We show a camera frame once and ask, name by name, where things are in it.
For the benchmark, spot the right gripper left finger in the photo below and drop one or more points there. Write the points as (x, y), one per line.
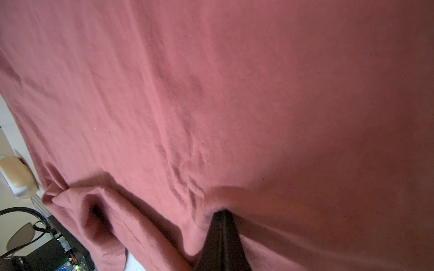
(211, 255)

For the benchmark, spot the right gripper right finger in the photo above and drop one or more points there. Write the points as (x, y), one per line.
(234, 258)

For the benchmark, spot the red tank top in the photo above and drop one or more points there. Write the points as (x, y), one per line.
(311, 121)

